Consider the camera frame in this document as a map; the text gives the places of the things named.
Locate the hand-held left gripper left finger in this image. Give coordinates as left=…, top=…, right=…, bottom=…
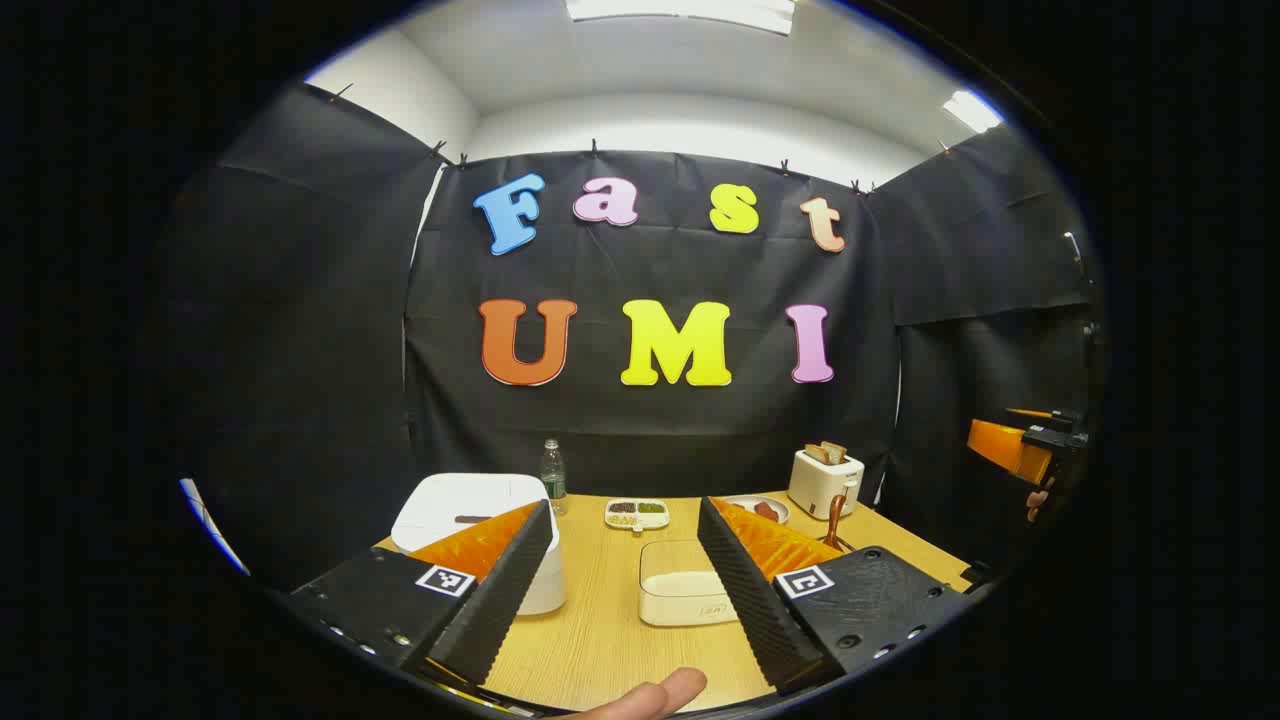
left=283, top=498, right=556, bottom=689

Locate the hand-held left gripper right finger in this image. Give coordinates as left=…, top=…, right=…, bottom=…
left=696, top=495, right=971, bottom=697

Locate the white rice cooker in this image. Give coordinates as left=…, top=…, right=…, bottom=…
left=390, top=472, right=567, bottom=617

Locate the brown wooden spoon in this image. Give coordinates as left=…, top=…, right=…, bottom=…
left=823, top=478, right=859, bottom=553

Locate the white rice box clear lid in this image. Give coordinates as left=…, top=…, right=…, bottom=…
left=638, top=540, right=741, bottom=628

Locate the white round plate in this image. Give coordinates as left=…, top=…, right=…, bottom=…
left=722, top=494, right=791, bottom=526

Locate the clear plastic water bottle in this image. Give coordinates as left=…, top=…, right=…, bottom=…
left=541, top=438, right=569, bottom=517

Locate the white toaster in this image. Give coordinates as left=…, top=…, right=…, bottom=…
left=787, top=448, right=866, bottom=521

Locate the white divided bean dish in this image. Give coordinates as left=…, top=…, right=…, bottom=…
left=604, top=498, right=671, bottom=531

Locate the black backdrop cloth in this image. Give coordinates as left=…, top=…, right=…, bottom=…
left=150, top=82, right=1106, bottom=591

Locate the ceiling light panel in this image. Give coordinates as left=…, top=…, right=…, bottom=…
left=942, top=90, right=1004, bottom=134

